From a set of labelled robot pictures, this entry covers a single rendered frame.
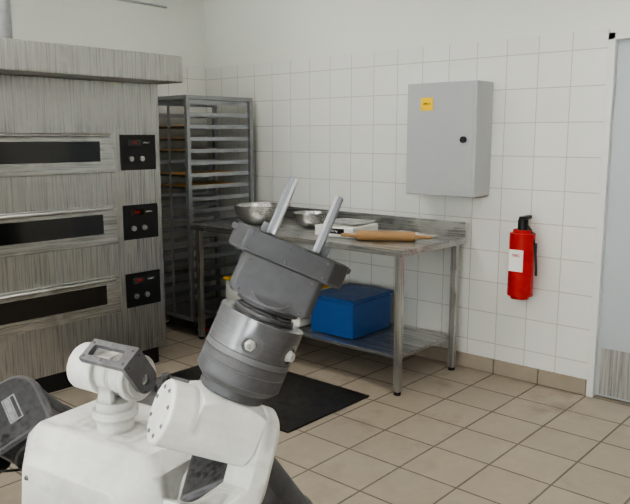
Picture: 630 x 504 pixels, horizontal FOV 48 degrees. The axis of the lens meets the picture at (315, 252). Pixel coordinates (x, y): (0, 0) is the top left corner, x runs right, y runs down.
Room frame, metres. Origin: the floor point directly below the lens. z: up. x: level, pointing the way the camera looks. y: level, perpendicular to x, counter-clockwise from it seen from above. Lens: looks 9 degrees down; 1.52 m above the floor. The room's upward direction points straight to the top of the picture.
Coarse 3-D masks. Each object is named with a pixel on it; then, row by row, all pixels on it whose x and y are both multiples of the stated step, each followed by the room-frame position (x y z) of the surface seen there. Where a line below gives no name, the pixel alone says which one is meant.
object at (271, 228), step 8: (288, 184) 0.70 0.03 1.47; (296, 184) 0.71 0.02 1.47; (288, 192) 0.70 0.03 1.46; (280, 200) 0.70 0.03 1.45; (288, 200) 0.70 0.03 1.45; (280, 208) 0.69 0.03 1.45; (280, 216) 0.69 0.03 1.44; (264, 224) 0.70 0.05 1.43; (272, 224) 0.69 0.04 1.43; (280, 224) 0.72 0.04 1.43; (272, 232) 0.69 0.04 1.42
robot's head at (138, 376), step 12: (96, 348) 0.94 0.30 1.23; (108, 348) 0.92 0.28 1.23; (120, 348) 0.91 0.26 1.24; (132, 348) 0.90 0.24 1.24; (84, 360) 0.92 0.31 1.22; (96, 360) 0.91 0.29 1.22; (108, 360) 0.90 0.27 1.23; (120, 360) 0.89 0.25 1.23; (132, 360) 0.89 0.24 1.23; (144, 360) 0.91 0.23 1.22; (132, 372) 0.89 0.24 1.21; (144, 372) 0.91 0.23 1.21; (120, 384) 0.89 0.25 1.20; (132, 384) 0.89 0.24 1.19; (144, 384) 0.91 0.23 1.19; (132, 396) 0.90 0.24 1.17; (144, 396) 0.92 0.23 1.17
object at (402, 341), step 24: (288, 216) 5.53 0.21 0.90; (360, 216) 5.06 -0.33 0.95; (384, 216) 4.92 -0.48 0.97; (288, 240) 4.56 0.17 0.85; (312, 240) 4.42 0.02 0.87; (336, 240) 4.38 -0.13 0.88; (360, 240) 4.38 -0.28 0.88; (432, 240) 4.38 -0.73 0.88; (456, 240) 4.42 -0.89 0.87; (456, 264) 4.49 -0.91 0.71; (456, 288) 4.50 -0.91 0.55; (216, 312) 5.14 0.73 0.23; (456, 312) 4.50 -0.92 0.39; (312, 336) 4.51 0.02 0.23; (336, 336) 4.49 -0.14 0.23; (384, 336) 4.49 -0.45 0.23; (408, 336) 4.49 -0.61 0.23; (432, 336) 4.49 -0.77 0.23
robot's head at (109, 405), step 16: (80, 352) 0.95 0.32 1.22; (96, 352) 0.94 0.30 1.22; (112, 352) 0.95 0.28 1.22; (80, 368) 0.93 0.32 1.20; (96, 368) 0.93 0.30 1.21; (80, 384) 0.94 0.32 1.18; (96, 384) 0.93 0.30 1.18; (112, 384) 0.91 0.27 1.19; (96, 400) 0.94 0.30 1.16; (112, 400) 0.92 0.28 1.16; (128, 400) 0.94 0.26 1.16; (96, 416) 0.92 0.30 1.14; (112, 416) 0.91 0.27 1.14
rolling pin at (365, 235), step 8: (360, 232) 4.36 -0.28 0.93; (368, 232) 4.35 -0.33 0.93; (376, 232) 4.34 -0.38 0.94; (384, 232) 4.33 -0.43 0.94; (392, 232) 4.32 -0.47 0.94; (400, 232) 4.31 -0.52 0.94; (408, 232) 4.30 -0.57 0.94; (368, 240) 4.36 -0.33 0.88; (376, 240) 4.34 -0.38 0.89; (384, 240) 4.33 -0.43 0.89; (392, 240) 4.31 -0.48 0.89; (400, 240) 4.30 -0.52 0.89; (408, 240) 4.29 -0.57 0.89
